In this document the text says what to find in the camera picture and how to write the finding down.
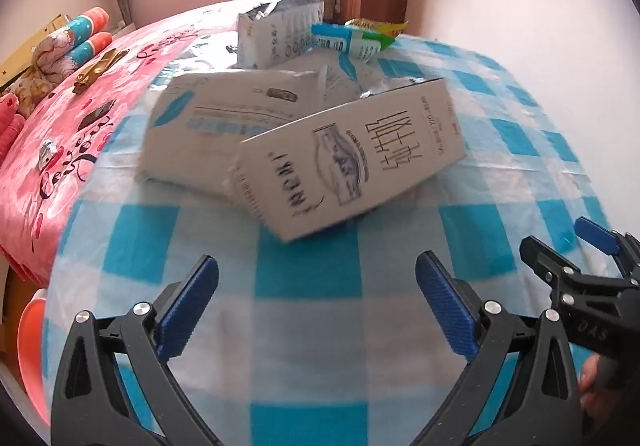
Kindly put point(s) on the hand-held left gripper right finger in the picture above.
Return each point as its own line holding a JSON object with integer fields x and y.
{"x": 445, "y": 306}

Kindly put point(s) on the orange plastic chair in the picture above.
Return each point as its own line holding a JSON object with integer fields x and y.
{"x": 30, "y": 351}

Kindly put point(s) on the floral pillow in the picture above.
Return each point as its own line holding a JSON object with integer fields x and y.
{"x": 30, "y": 93}

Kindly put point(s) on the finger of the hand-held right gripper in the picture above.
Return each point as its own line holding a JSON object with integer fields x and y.
{"x": 545, "y": 258}
{"x": 597, "y": 233}

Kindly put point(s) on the small drink carton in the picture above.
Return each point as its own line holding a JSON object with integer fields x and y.
{"x": 48, "y": 154}

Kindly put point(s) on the person's right hand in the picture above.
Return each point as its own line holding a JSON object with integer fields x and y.
{"x": 591, "y": 378}

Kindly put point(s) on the crumpled white milk carton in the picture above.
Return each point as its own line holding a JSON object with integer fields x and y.
{"x": 350, "y": 73}

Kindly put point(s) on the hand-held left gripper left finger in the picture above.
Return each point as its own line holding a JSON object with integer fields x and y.
{"x": 192, "y": 306}

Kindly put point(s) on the teal snack packet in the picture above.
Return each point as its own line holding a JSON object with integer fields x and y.
{"x": 340, "y": 38}

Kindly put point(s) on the red pillow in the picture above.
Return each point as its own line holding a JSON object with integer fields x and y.
{"x": 10, "y": 125}

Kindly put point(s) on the yellow snack bag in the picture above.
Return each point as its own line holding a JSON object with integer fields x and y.
{"x": 385, "y": 28}

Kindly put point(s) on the black smartphone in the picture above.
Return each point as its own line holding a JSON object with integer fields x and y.
{"x": 97, "y": 114}

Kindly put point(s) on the blue checked tablecloth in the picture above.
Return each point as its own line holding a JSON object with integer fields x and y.
{"x": 310, "y": 276}

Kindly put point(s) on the pink printed bed blanket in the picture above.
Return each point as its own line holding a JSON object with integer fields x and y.
{"x": 75, "y": 125}

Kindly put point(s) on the cartoon print bolster pillow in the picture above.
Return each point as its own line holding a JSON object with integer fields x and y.
{"x": 75, "y": 55}
{"x": 80, "y": 25}

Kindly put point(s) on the gold cloth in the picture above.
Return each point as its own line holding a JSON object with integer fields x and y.
{"x": 97, "y": 70}

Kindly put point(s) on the white milk carton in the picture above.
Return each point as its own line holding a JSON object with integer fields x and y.
{"x": 350, "y": 73}
{"x": 350, "y": 160}
{"x": 215, "y": 110}
{"x": 280, "y": 35}

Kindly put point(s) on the wooden bed frame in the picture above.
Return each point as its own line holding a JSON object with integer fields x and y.
{"x": 12, "y": 306}

